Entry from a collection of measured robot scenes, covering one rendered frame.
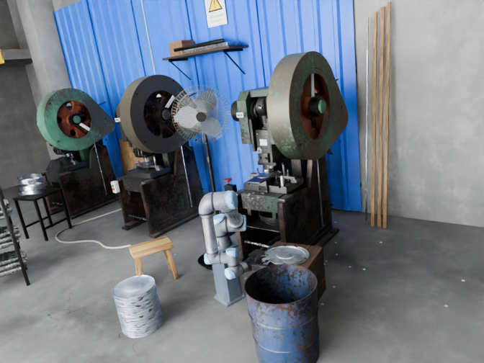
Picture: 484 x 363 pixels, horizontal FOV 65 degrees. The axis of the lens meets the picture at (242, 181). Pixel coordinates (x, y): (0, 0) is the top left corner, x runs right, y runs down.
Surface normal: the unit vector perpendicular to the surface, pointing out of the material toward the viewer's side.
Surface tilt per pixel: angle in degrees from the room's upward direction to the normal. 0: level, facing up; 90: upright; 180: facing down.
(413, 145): 90
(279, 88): 64
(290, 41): 90
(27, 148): 90
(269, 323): 92
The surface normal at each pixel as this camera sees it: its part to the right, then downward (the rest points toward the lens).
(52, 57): 0.79, 0.07
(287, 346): 0.00, 0.32
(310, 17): -0.60, 0.29
